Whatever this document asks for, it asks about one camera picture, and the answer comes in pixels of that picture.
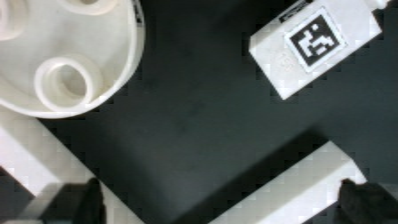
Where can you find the white round stool seat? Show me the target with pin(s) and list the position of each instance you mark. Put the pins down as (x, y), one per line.
(71, 44)

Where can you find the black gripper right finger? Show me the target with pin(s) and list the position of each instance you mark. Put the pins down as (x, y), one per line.
(366, 203)

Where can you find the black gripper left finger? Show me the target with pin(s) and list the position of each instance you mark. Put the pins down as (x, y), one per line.
(78, 204)

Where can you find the white stool leg with tag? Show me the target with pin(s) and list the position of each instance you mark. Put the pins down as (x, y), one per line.
(309, 38)

